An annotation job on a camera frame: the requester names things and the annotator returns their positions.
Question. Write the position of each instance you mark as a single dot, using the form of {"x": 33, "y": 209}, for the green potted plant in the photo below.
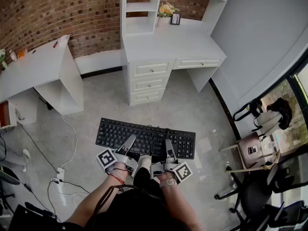
{"x": 2, "y": 56}

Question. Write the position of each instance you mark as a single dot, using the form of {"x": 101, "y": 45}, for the pale pink vase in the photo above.
{"x": 160, "y": 22}

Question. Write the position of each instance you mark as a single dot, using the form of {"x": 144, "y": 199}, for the black framed window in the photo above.
{"x": 281, "y": 93}

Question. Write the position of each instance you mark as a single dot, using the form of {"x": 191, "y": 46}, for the person's black clothing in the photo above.
{"x": 139, "y": 213}

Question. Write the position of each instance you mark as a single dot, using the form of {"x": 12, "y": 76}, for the black cloth bundle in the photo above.
{"x": 282, "y": 112}

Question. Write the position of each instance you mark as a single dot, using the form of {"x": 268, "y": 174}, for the wooden chair with brown seat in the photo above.
{"x": 247, "y": 143}

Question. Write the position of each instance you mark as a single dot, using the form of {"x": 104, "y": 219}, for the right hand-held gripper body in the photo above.
{"x": 183, "y": 172}

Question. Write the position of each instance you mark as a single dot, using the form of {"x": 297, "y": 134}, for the person's white shoe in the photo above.
{"x": 145, "y": 162}

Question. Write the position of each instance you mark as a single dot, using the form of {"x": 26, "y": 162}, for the white table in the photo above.
{"x": 168, "y": 44}

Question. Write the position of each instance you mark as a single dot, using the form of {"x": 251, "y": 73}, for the yellow flower bouquet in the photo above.
{"x": 166, "y": 9}

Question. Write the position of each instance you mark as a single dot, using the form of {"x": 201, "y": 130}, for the wide white table drawer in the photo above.
{"x": 197, "y": 63}

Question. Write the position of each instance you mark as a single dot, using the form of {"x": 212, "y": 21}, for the orange packet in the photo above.
{"x": 22, "y": 53}

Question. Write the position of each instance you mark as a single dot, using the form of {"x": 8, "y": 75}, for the white low plinth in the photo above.
{"x": 98, "y": 61}

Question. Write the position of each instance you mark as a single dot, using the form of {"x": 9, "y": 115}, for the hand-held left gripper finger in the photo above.
{"x": 129, "y": 143}

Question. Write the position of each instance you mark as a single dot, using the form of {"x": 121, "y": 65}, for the black keyboard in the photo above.
{"x": 113, "y": 131}

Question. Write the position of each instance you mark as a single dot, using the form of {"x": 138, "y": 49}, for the person's right hand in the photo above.
{"x": 164, "y": 176}

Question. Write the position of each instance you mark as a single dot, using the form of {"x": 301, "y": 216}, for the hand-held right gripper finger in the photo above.
{"x": 169, "y": 148}

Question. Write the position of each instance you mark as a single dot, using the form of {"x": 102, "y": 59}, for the person's right forearm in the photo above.
{"x": 178, "y": 206}

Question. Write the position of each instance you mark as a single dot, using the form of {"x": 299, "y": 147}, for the red pen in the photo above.
{"x": 55, "y": 44}

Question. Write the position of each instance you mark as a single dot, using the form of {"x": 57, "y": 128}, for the white cabinet with red inside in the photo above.
{"x": 4, "y": 113}

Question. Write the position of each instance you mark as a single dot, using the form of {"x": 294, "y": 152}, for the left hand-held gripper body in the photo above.
{"x": 107, "y": 159}

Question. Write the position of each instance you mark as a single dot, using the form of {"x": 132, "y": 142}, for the black and white tag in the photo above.
{"x": 252, "y": 150}

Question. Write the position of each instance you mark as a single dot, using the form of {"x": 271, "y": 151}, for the white power strip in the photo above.
{"x": 60, "y": 173}

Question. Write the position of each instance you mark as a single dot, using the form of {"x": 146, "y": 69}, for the person's left forearm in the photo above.
{"x": 96, "y": 201}

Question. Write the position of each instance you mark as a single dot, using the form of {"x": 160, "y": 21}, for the white side desk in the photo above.
{"x": 31, "y": 68}

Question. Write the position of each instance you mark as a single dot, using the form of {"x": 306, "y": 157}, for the black swivel chair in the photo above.
{"x": 7, "y": 177}

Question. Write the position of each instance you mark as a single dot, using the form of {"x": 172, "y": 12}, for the person's left hand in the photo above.
{"x": 118, "y": 173}

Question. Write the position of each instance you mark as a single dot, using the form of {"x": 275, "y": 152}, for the black office chair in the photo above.
{"x": 255, "y": 194}

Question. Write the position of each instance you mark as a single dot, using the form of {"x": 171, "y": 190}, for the white paper sheet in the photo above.
{"x": 63, "y": 39}

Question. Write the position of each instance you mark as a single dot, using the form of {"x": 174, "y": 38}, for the black picture frame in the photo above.
{"x": 175, "y": 18}

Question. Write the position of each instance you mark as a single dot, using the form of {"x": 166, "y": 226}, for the beige wrist watch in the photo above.
{"x": 168, "y": 183}

